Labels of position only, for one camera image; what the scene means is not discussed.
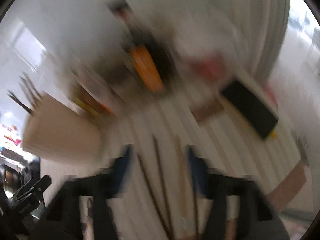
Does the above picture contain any thin black chopstick far right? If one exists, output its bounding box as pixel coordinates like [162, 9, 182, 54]
[192, 180, 199, 240]

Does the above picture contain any dark brown chopstick centre right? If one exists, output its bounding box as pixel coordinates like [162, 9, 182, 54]
[137, 154, 172, 239]

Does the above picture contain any light wooden chopstick right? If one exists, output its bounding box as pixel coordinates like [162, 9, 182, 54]
[175, 135, 188, 219]

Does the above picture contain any dark brown chopstick long right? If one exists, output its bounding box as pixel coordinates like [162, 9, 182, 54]
[152, 135, 175, 239]

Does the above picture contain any wooden utensil holder box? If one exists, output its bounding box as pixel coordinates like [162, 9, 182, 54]
[22, 94, 102, 164]

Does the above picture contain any brown paper label card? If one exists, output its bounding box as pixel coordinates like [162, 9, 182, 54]
[190, 99, 223, 124]

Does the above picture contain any yellow black edged tray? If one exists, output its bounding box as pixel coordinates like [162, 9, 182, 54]
[219, 73, 279, 140]

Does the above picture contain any orange red plastic item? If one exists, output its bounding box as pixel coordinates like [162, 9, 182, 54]
[189, 54, 227, 82]

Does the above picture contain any clear plastic container with orange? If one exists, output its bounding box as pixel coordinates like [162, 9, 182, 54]
[126, 44, 168, 94]

